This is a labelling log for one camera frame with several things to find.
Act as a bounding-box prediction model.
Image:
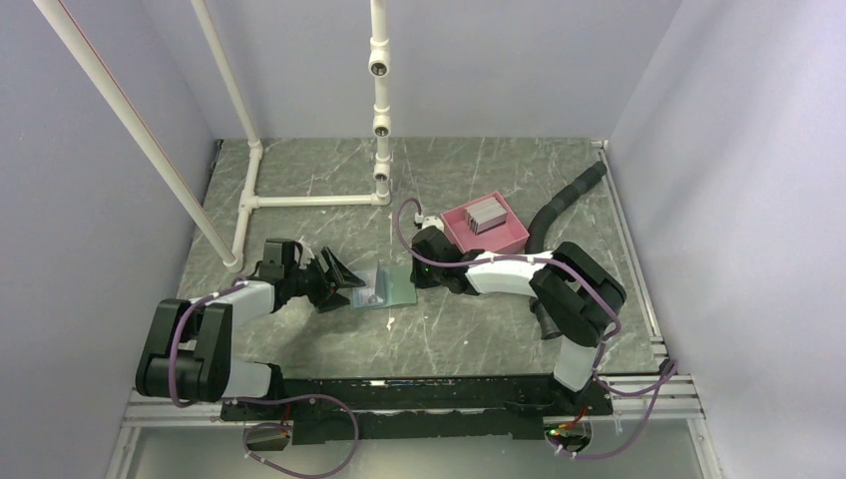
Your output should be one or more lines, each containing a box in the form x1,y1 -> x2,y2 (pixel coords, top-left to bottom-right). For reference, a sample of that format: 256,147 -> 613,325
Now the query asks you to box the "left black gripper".
285,247 -> 364,313

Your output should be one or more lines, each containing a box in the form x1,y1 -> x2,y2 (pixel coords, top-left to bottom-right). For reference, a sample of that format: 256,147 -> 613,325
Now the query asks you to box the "green card holder wallet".
351,263 -> 417,309

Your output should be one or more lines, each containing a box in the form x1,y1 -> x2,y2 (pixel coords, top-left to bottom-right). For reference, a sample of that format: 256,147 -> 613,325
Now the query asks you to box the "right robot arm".
410,227 -> 627,414

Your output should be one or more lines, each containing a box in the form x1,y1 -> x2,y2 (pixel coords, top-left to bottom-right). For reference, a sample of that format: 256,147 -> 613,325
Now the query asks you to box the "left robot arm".
135,239 -> 366,419

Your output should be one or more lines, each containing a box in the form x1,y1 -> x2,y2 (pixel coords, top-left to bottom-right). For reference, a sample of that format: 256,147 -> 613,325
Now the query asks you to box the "grey card stack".
465,197 -> 508,235

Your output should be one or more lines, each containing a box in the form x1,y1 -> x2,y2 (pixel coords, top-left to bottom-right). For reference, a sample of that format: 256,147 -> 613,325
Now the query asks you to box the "pink plastic tray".
439,192 -> 529,253

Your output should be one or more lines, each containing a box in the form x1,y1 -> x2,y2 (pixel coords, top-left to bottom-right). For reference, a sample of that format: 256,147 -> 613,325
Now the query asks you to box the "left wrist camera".
256,239 -> 304,282

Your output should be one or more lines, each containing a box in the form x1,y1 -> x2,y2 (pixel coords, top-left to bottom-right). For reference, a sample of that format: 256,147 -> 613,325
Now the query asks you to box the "black corrugated hose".
526,161 -> 608,341

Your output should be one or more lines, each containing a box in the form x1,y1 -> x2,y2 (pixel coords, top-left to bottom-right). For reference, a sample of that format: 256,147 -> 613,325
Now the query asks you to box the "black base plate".
220,373 -> 613,445

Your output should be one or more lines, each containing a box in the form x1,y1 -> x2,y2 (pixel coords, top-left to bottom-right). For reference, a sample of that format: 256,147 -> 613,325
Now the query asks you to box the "white pvc pipe frame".
35,1 -> 393,272

